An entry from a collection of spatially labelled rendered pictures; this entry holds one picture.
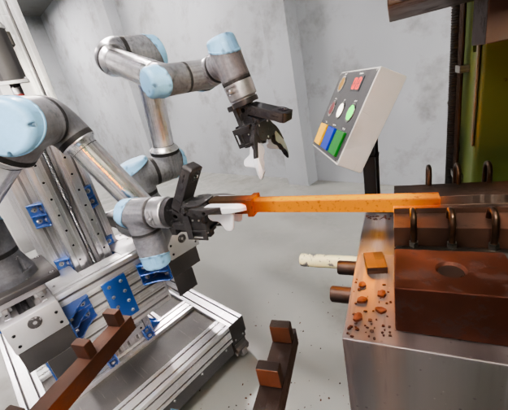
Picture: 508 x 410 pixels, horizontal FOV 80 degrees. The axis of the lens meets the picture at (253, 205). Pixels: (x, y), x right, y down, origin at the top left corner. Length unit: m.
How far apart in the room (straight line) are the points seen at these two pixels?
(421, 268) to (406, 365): 0.11
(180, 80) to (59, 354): 0.88
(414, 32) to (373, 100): 2.24
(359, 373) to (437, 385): 0.09
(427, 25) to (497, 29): 2.64
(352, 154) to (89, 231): 0.98
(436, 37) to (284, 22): 1.36
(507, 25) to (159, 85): 0.63
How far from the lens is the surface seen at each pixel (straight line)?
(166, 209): 0.70
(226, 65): 0.79
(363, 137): 0.92
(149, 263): 0.82
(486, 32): 0.47
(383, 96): 0.93
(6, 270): 1.14
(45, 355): 1.16
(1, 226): 1.14
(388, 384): 0.46
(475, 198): 0.57
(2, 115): 0.78
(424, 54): 3.11
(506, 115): 0.72
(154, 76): 0.79
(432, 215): 0.52
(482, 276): 0.42
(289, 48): 3.45
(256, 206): 0.59
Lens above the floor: 1.22
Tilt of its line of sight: 21 degrees down
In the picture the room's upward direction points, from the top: 12 degrees counter-clockwise
